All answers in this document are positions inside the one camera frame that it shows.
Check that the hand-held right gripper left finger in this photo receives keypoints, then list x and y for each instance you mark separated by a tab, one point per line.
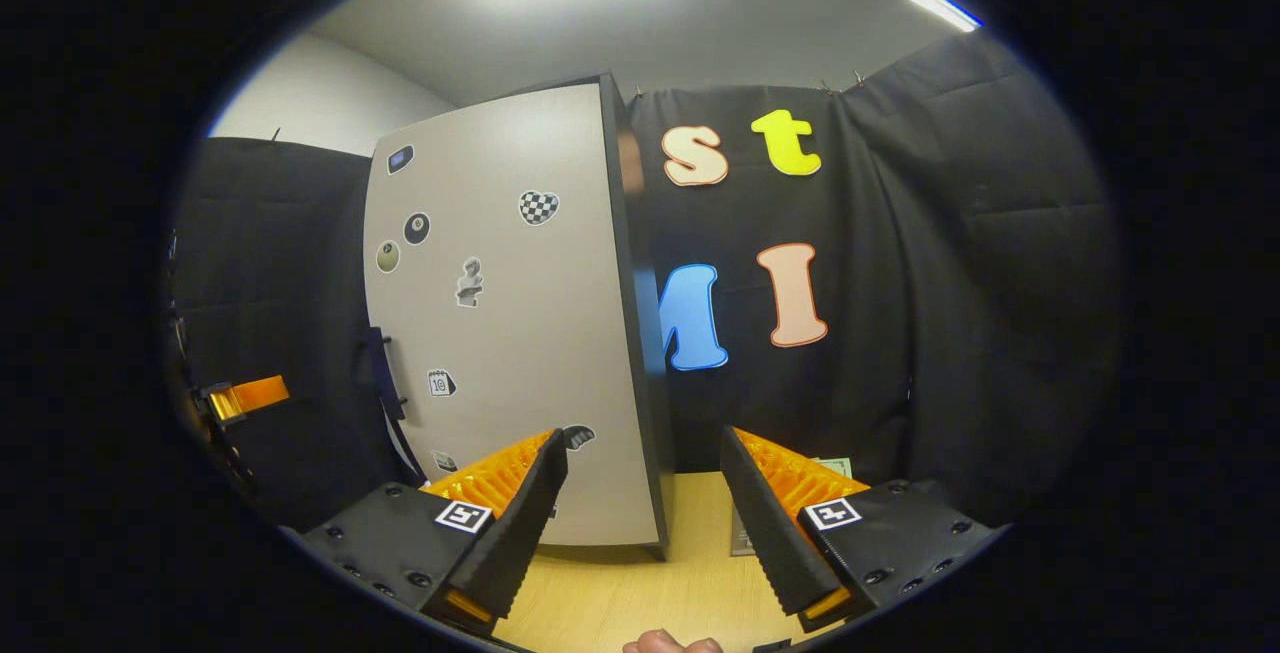
510	533

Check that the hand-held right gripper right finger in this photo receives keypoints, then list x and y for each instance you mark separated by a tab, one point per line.
770	543

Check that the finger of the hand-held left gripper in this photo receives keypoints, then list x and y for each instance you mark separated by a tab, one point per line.
255	395

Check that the beige cabinet door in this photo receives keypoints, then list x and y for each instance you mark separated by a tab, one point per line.
530	333

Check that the dark grey cabinet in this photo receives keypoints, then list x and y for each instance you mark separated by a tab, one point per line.
645	353

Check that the black backdrop cloth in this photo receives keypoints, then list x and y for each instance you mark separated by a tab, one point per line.
950	283

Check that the ceiling light panel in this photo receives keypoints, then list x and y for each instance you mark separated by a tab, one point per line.
940	5

